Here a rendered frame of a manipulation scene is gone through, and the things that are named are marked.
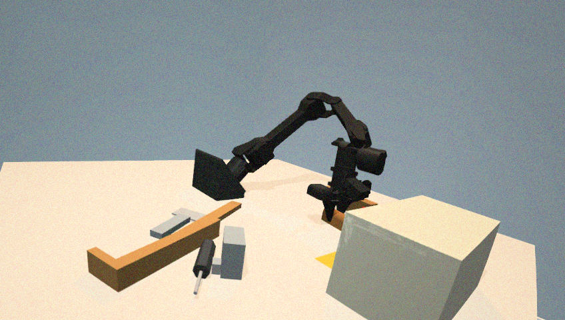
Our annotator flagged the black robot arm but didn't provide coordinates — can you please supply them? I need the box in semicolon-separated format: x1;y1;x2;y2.
227;92;387;202

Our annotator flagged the black-handled tool with grey metal rod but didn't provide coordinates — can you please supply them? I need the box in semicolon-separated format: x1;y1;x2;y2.
193;239;216;295

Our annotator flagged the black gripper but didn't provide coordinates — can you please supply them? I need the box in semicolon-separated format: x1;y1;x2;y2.
306;164;358;222

